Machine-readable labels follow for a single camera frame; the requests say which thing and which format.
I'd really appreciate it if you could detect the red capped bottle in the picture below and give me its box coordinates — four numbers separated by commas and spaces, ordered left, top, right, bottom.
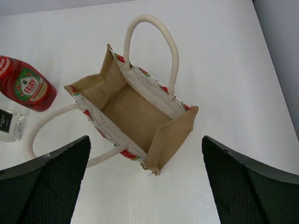
0, 56, 57, 112

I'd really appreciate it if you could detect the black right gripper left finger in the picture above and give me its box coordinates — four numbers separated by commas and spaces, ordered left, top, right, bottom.
0, 135, 91, 224

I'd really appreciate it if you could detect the clear bottle grey cap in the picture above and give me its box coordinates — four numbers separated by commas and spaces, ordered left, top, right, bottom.
0, 109, 25, 142

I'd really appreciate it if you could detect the canvas watermelon print bag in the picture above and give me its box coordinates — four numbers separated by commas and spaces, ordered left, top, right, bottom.
23, 14, 199, 175

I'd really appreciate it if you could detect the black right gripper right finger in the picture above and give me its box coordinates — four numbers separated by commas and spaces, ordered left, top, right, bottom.
202, 136, 299, 224

